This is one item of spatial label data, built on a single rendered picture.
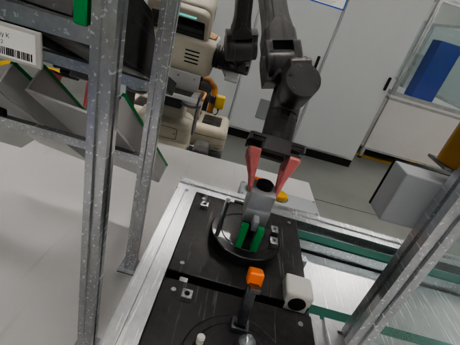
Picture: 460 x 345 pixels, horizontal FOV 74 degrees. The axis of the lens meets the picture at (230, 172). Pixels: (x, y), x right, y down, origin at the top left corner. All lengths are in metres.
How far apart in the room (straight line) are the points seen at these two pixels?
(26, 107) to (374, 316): 0.58
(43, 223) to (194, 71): 0.73
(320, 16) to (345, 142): 1.41
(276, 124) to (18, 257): 0.53
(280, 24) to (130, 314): 0.55
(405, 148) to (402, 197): 4.36
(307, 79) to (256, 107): 3.09
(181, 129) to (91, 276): 0.92
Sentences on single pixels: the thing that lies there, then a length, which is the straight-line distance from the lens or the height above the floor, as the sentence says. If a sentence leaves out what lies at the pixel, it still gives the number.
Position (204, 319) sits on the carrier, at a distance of 0.48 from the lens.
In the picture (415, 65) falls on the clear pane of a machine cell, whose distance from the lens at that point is 4.47.
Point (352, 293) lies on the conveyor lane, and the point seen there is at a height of 0.92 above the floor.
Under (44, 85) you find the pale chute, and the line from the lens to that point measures 0.52.
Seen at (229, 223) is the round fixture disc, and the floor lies 0.99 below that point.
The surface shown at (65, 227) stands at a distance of 0.75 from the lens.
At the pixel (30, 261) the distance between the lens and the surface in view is 0.69.
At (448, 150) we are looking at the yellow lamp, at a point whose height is 1.28.
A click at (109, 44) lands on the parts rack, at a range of 0.28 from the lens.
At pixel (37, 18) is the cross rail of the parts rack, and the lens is 0.31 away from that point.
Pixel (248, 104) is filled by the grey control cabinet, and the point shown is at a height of 0.43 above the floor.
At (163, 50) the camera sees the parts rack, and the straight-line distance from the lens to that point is 0.45.
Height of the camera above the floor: 1.36
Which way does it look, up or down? 28 degrees down
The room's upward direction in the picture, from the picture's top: 17 degrees clockwise
